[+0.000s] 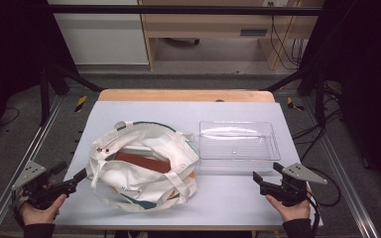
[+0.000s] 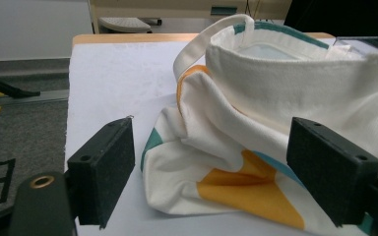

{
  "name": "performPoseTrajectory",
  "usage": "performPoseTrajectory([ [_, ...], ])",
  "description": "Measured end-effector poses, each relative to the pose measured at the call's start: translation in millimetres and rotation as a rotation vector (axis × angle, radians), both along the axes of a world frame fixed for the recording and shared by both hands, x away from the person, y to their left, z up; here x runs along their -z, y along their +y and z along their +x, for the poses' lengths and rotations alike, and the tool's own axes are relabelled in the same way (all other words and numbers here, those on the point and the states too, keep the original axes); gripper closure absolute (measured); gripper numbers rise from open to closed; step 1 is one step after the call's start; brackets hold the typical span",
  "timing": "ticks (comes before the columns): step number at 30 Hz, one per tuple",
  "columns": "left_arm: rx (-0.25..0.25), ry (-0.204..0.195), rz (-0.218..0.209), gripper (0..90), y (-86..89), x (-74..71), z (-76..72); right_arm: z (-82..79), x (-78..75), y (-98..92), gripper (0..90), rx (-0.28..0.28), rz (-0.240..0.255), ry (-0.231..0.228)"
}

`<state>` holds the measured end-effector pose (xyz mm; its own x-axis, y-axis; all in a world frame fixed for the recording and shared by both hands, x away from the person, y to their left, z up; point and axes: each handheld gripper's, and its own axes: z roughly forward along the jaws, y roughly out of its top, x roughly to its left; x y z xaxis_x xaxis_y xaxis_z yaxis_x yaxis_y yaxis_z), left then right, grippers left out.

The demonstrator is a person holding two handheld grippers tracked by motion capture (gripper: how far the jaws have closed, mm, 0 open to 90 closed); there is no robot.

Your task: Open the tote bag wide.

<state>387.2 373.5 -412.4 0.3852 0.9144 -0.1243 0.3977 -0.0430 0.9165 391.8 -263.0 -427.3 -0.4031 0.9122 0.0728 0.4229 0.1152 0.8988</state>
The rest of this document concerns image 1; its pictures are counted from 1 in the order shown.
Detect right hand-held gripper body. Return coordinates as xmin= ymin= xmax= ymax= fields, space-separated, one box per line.
xmin=259 ymin=162 xmax=328 ymax=208

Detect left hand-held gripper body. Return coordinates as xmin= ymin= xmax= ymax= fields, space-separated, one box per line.
xmin=10 ymin=160 xmax=77 ymax=211

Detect clear plastic tray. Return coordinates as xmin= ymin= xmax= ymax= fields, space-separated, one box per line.
xmin=196 ymin=120 xmax=282 ymax=176

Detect red-brown box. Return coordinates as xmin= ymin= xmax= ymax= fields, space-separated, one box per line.
xmin=113 ymin=151 xmax=173 ymax=175

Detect white canvas tote bag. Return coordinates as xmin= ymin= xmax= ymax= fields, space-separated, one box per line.
xmin=86 ymin=120 xmax=200 ymax=213

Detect person's right hand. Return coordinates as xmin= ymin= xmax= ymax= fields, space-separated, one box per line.
xmin=265 ymin=184 xmax=313 ymax=223

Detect person's left hand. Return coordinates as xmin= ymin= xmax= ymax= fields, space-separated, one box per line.
xmin=19 ymin=193 xmax=67 ymax=227

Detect yellow black tape marker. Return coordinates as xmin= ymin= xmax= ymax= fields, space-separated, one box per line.
xmin=285 ymin=96 xmax=306 ymax=113
xmin=73 ymin=94 xmax=89 ymax=114

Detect black metal stand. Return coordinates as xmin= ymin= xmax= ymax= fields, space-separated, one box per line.
xmin=260 ymin=61 xmax=329 ymax=129
xmin=39 ymin=61 xmax=105 ymax=127

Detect white table mat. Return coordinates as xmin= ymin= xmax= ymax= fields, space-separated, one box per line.
xmin=55 ymin=100 xmax=324 ymax=229

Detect wooden table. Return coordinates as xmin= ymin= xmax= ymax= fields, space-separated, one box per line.
xmin=54 ymin=88 xmax=316 ymax=232

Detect black curtain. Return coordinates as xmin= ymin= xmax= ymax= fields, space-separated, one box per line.
xmin=298 ymin=0 xmax=381 ymax=194
xmin=0 ymin=0 xmax=77 ymax=152

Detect white cabinet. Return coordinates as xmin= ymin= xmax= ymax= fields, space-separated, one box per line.
xmin=47 ymin=0 xmax=150 ymax=66

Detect light wooden desk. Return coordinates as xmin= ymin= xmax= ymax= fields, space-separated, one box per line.
xmin=137 ymin=0 xmax=325 ymax=71

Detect aluminium rail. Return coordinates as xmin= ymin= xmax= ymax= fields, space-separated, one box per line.
xmin=302 ymin=97 xmax=380 ymax=238
xmin=0 ymin=94 xmax=65 ymax=238

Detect black floor cables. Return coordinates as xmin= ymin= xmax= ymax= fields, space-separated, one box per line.
xmin=291 ymin=108 xmax=345 ymax=164

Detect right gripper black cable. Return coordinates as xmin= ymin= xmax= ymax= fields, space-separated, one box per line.
xmin=305 ymin=166 xmax=342 ymax=234

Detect thin black floor cable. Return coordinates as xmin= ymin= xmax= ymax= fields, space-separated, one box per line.
xmin=0 ymin=105 xmax=21 ymax=128

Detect black hanging desk cables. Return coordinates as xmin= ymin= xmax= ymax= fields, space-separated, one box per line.
xmin=268 ymin=1 xmax=308 ymax=71

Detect black horizontal frame bar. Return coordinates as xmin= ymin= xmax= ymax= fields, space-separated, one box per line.
xmin=45 ymin=4 xmax=323 ymax=17

